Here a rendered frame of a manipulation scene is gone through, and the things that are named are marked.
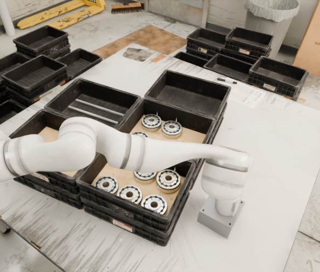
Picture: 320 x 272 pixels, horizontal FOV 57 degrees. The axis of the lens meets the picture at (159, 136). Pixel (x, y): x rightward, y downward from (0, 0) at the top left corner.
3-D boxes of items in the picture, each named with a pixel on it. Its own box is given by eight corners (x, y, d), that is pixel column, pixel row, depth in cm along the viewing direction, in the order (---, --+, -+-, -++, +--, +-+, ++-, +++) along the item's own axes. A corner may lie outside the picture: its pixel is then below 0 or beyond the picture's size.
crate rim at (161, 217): (196, 165, 124) (196, 161, 123) (168, 224, 104) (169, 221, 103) (113, 136, 135) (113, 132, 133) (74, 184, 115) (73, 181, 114)
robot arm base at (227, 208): (240, 202, 125) (246, 178, 113) (231, 219, 119) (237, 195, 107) (220, 193, 128) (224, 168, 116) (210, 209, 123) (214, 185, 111)
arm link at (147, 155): (136, 128, 52) (126, 174, 53) (261, 155, 60) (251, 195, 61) (127, 124, 61) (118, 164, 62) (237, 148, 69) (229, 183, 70)
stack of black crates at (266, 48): (264, 77, 313) (278, 36, 280) (252, 93, 292) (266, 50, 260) (227, 65, 328) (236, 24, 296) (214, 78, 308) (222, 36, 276)
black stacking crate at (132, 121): (212, 136, 151) (216, 120, 143) (193, 178, 131) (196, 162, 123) (143, 114, 161) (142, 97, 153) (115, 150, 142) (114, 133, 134)
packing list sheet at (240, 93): (267, 92, 199) (267, 91, 199) (255, 109, 185) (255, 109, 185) (223, 75, 211) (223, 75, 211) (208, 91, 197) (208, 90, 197)
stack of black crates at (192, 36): (227, 66, 326) (234, 37, 303) (216, 78, 308) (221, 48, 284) (196, 55, 342) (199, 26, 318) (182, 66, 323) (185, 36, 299)
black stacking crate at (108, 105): (142, 114, 161) (142, 97, 154) (115, 150, 142) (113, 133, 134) (81, 94, 172) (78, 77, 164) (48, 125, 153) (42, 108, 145)
